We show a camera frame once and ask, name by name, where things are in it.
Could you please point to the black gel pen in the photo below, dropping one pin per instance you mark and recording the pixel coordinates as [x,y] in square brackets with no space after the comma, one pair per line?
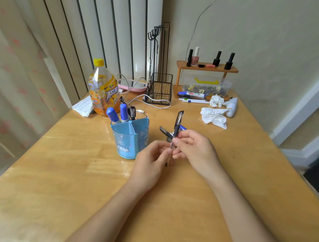
[177,127]

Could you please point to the person's left forearm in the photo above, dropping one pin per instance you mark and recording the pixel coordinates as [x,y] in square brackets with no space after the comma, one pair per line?
[109,214]

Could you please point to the clear plastic box of clips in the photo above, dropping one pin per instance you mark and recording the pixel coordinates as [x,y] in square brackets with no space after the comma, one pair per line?
[206,86]

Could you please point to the person's right thumb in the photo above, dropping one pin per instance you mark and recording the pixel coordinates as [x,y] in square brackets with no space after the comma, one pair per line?
[179,155]

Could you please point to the person's left hand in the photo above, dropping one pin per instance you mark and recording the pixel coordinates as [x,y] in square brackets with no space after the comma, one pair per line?
[147,167]

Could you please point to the small crumpled white tissue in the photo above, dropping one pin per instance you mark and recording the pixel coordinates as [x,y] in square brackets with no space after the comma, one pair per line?
[216,101]

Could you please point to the white folded napkin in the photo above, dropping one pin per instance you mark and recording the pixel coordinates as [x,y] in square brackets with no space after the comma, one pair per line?
[83,106]

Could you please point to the person's right hand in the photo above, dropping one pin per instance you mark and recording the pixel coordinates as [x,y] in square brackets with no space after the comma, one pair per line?
[199,154]

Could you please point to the white handheld device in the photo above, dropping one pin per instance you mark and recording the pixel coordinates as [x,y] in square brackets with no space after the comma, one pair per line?
[231,107]

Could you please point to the black marker pen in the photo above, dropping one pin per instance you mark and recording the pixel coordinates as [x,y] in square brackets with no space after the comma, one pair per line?
[189,97]

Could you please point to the blue capped pen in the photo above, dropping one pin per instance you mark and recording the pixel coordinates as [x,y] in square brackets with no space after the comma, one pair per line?
[183,128]

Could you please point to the blue cartoon pen holder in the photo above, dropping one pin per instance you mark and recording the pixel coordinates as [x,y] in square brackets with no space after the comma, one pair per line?
[129,139]

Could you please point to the small wooden shelf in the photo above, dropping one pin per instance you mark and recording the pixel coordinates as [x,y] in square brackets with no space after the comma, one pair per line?
[206,67]

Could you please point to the person's right forearm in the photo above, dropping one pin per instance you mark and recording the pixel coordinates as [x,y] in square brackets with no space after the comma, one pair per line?
[239,212]

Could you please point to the black capped pen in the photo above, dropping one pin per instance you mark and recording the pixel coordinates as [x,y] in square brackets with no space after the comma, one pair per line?
[165,132]

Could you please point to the pink nail polish bottle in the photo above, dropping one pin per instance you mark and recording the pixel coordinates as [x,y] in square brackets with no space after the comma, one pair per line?
[195,59]

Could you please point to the blue capped marker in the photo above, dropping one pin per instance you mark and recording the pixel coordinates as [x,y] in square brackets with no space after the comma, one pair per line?
[112,115]
[123,112]

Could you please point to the white marker with blue cap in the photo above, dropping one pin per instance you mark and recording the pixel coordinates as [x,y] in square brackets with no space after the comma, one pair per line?
[193,94]

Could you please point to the pink lipstick tube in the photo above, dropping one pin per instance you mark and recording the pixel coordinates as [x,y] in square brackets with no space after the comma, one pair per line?
[208,66]

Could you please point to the floral sheer curtain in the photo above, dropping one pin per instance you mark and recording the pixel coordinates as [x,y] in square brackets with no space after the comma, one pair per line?
[25,87]

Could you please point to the person's left thumb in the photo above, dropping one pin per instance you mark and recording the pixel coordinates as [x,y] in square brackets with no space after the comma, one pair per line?
[163,155]

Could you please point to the white vertical blinds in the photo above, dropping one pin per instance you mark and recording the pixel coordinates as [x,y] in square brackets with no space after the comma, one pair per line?
[104,37]

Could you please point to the large crumpled white tissue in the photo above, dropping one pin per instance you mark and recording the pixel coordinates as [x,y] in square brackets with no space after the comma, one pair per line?
[214,117]

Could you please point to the dark floor mat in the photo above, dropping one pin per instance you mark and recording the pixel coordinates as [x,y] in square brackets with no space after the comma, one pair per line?
[312,175]

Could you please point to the orange drink bottle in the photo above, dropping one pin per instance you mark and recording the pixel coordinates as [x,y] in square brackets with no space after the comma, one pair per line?
[103,92]

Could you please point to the white marker pen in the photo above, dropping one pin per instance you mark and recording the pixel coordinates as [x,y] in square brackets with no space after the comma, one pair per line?
[194,101]

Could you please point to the black pen with clear barrel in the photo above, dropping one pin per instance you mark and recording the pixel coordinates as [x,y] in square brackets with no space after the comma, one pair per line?
[132,112]

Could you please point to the black nail polish bottle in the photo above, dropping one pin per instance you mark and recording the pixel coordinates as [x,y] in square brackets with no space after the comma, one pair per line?
[217,59]
[190,58]
[229,62]

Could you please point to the pink and white tray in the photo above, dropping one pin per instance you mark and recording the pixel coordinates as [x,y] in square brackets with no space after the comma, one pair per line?
[132,86]

